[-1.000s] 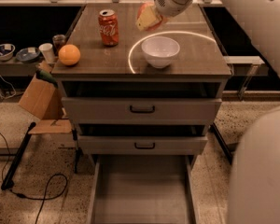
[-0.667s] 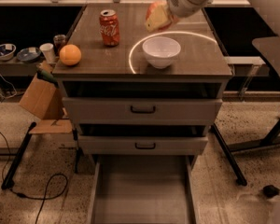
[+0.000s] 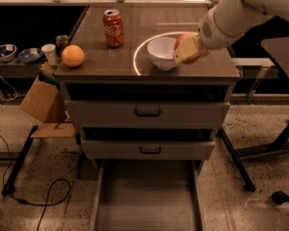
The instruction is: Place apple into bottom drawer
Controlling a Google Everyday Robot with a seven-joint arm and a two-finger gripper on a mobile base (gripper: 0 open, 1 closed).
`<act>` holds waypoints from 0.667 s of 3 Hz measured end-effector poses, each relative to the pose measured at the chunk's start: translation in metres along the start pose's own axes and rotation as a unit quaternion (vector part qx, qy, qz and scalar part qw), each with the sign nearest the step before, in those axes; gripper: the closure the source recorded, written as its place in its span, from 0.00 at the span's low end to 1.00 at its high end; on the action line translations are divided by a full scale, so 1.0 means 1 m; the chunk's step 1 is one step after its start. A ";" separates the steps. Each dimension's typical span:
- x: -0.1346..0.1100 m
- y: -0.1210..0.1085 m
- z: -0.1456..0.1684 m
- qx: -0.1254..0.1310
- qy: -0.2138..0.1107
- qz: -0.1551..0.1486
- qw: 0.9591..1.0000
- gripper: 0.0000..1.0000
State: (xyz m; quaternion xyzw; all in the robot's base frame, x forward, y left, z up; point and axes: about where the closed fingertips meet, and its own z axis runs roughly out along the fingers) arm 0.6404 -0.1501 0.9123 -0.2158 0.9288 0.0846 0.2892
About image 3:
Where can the white paper cup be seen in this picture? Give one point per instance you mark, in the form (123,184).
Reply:
(49,50)

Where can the orange fruit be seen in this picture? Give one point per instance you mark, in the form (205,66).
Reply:
(73,56)

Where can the blue bowl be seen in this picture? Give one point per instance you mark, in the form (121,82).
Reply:
(30,56)
(7,52)

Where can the blue bowl left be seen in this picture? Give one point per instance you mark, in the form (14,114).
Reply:
(7,52)

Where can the red soda can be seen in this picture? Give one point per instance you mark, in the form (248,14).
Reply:
(113,28)

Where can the blue bowl right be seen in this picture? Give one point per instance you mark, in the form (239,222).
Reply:
(30,56)

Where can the black stand leg right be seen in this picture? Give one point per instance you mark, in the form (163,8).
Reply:
(249,186)

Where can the green handled tool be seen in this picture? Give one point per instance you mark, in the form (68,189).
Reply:
(49,78)

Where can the black stand leg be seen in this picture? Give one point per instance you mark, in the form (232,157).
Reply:
(8,183)
(249,186)

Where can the white bowl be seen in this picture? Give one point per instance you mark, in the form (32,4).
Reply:
(160,51)

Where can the black stand leg left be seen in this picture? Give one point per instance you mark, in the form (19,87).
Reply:
(8,183)

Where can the cardboard box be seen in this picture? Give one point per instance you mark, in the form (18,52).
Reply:
(45,103)

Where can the grey drawer cabinet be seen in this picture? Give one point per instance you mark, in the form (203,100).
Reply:
(127,73)

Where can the dark glass jar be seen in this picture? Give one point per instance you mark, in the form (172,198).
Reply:
(62,41)

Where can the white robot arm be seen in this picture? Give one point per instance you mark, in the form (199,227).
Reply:
(224,24)

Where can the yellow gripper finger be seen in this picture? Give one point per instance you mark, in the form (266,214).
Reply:
(186,50)

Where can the middle drawer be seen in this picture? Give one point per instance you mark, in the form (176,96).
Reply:
(148,150)

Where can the drawer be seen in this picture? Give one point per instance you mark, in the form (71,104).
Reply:
(144,195)
(146,114)
(148,150)

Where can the top drawer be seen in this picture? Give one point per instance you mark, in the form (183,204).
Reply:
(146,114)

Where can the bottom drawer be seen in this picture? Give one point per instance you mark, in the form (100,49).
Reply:
(144,195)

